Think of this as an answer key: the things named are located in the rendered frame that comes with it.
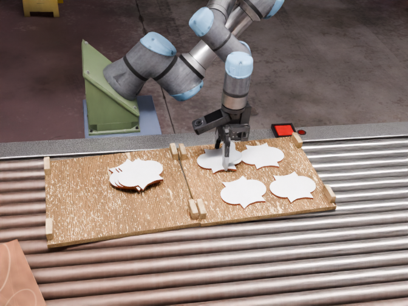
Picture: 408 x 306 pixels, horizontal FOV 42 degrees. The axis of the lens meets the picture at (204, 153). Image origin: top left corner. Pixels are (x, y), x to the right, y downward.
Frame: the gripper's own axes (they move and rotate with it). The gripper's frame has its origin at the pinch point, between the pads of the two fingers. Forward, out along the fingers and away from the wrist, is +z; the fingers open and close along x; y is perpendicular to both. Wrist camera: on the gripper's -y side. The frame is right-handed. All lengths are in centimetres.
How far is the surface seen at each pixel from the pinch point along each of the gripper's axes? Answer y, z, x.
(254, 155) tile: 11.6, 0.0, 0.1
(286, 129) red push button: 28.2, 0.6, 14.7
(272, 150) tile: 18.4, -0.3, 1.9
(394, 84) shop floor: 195, 84, 182
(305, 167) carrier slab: 26.5, 0.3, -7.5
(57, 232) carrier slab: -50, 4, -22
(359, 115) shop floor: 148, 87, 146
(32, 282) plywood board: -55, -6, -47
